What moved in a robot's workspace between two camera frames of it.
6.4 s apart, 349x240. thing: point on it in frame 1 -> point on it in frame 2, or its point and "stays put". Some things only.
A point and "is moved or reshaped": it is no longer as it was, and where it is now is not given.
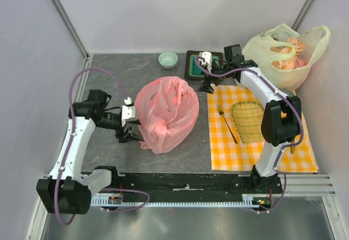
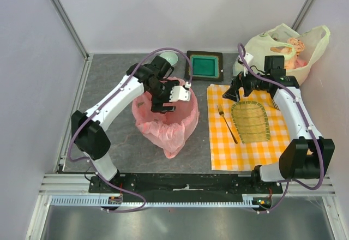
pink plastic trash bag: (167, 108) is moved or reshaped
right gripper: (206, 86) -> (238, 82)
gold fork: (221, 111) stays put
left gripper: (119, 134) -> (157, 106)
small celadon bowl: (168, 60) stays put
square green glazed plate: (191, 69) stays put
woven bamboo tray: (248, 117) stays put
